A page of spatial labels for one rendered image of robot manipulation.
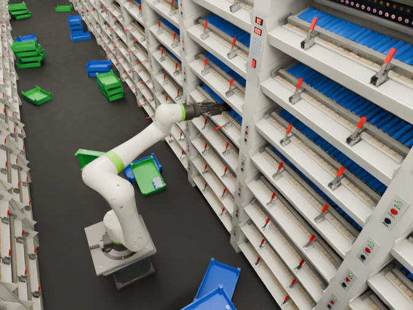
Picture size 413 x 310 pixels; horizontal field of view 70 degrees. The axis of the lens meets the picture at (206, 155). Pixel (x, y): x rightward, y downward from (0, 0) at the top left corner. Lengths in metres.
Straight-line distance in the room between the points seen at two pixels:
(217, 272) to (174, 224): 0.50
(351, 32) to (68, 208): 2.26
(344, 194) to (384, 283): 0.31
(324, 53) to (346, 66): 0.09
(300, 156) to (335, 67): 0.40
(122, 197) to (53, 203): 1.45
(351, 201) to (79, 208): 2.04
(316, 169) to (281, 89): 0.33
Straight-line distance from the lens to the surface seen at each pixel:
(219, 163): 1.98
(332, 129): 1.04
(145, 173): 2.61
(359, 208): 1.10
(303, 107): 1.12
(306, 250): 1.42
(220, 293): 1.59
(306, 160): 1.20
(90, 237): 2.00
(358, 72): 0.94
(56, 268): 2.34
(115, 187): 1.32
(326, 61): 0.99
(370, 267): 1.17
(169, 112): 1.49
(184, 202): 2.44
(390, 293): 1.22
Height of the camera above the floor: 1.88
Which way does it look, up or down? 42 degrees down
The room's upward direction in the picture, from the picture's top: straight up
